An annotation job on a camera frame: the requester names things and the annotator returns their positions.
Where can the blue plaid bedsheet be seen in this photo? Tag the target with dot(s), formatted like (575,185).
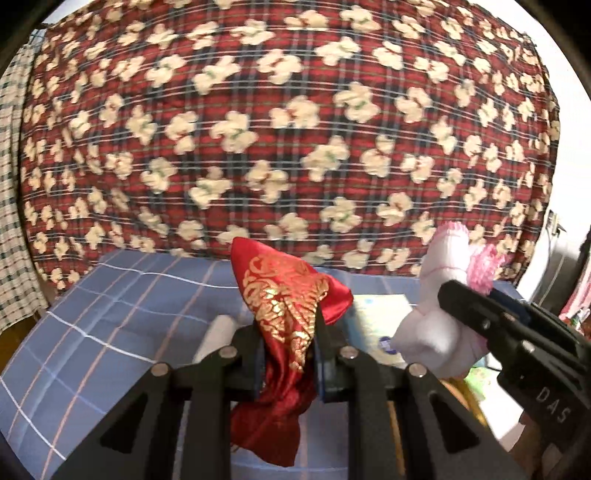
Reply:
(115,323)

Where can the white green checkered cloth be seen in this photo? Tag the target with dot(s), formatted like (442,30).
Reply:
(11,230)

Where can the white cloth with pink fringe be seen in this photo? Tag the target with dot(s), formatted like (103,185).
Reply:
(429,332)

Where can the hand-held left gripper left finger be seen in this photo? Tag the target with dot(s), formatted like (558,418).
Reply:
(256,369)

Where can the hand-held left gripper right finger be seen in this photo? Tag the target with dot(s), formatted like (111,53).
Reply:
(323,378)

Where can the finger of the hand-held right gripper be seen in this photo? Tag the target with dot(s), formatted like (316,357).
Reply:
(475,314)
(512,304)

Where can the red gold embroidered cloth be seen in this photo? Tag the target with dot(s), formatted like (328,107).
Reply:
(277,295)

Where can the pink garment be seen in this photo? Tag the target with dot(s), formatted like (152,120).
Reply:
(579,304)

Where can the tissue pack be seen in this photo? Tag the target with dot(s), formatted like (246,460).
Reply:
(374,318)

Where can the red floral plaid quilt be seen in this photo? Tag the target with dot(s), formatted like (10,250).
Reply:
(277,138)

